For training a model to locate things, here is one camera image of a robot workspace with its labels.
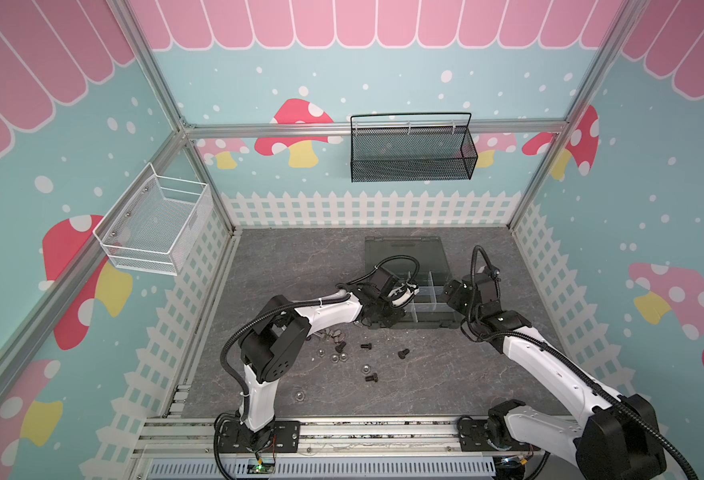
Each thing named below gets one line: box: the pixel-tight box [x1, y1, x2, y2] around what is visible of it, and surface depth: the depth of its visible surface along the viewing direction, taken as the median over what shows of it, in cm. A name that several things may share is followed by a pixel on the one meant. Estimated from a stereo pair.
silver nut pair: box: [330, 352, 349, 363], surface depth 89 cm
